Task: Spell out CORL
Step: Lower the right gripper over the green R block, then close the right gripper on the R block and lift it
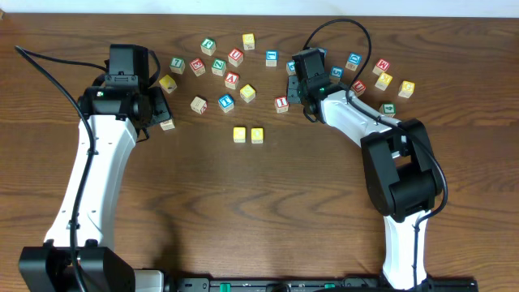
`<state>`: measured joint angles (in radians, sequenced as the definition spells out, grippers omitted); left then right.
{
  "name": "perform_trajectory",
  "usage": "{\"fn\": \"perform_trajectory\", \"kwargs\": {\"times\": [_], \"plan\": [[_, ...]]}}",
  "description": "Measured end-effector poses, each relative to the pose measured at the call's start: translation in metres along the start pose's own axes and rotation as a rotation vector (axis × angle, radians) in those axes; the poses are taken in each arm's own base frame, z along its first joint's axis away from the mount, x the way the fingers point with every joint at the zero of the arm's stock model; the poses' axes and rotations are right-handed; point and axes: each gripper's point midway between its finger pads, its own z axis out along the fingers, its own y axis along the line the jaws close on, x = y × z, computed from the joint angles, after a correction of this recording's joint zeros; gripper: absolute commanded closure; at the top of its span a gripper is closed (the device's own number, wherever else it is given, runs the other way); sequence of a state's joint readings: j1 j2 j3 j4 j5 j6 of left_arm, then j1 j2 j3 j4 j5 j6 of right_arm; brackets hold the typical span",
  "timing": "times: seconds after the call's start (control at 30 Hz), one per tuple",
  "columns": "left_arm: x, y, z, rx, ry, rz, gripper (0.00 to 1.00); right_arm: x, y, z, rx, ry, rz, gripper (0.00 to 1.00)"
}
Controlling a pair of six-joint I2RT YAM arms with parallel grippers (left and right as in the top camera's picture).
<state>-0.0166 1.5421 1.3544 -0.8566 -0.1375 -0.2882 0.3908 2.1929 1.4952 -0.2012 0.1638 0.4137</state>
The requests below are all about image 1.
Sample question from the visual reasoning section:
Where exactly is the yellow block left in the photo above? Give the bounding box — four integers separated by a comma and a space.
159, 75, 178, 94

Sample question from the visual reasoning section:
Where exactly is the yellow C block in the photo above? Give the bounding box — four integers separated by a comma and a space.
233, 127, 247, 143

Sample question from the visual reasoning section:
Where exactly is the green Z block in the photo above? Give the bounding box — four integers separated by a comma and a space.
212, 58, 226, 76

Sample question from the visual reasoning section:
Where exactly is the yellow block top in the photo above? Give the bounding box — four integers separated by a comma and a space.
242, 33, 255, 50

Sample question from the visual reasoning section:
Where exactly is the blue 5 block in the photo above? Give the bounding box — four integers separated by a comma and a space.
329, 67, 344, 82

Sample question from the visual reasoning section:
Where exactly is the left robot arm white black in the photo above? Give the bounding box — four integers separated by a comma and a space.
19, 87, 172, 291

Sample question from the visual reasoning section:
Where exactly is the red E block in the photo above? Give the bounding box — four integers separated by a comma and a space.
189, 58, 206, 76

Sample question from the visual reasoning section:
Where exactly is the yellow G block far right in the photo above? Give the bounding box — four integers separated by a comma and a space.
398, 80, 415, 98

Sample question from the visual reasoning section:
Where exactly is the red U block right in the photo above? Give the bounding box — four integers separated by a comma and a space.
351, 79, 366, 97

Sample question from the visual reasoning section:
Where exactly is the green 7 block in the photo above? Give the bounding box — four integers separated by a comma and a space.
169, 57, 186, 75

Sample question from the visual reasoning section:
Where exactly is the blue 2 block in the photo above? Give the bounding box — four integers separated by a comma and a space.
286, 60, 296, 76

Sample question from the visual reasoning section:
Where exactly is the blue T block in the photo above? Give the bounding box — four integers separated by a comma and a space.
218, 94, 234, 113

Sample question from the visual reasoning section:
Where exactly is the yellow S block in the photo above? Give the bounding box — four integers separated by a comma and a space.
240, 84, 256, 103

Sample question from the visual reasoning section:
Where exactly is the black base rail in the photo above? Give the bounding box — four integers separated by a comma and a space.
176, 277, 478, 292

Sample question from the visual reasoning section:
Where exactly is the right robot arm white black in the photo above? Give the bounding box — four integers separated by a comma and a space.
287, 75, 446, 290

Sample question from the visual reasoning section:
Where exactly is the tan block red side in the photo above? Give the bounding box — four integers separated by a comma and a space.
191, 96, 208, 114

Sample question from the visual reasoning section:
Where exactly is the pineapple picture block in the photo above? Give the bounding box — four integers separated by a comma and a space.
160, 118, 175, 131

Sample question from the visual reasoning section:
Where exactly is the red A block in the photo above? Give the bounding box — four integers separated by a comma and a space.
225, 72, 239, 89

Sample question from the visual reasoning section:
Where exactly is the yellow O block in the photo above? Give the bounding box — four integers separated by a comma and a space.
251, 127, 264, 144

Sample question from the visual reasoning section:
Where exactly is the red u block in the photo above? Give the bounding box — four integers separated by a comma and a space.
351, 79, 366, 97
228, 48, 244, 67

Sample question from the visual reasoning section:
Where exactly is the red U block left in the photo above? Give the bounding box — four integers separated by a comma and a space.
228, 48, 244, 67

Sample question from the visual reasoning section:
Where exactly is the blue L block upper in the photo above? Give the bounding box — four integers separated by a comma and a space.
265, 50, 278, 67

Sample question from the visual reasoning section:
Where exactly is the green 4 block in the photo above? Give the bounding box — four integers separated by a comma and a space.
379, 103, 397, 118

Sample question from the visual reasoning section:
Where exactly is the red I block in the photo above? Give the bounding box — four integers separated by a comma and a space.
274, 96, 290, 114

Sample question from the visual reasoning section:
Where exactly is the green J block left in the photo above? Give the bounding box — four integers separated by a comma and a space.
200, 38, 217, 56

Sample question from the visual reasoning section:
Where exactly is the red M block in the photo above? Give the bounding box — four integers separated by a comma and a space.
372, 58, 390, 75

